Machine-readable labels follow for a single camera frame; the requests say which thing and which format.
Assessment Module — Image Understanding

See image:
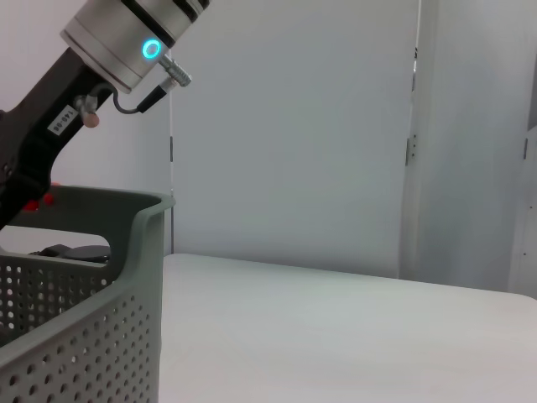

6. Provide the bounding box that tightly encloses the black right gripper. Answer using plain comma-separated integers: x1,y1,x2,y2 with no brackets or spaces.
0,48,113,231

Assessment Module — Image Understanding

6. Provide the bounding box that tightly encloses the grey perforated storage bin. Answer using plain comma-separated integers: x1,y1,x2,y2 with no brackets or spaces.
0,184,176,403

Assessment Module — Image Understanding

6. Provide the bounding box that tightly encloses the glass carafe with black lid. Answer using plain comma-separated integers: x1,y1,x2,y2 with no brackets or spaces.
27,244,112,265

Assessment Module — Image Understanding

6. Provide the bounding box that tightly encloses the orange bin handle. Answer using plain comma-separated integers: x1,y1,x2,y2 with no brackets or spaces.
23,181,62,212

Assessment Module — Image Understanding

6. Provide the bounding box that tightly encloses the right arm metal cable connector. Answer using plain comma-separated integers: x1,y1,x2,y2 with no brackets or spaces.
74,54,193,128

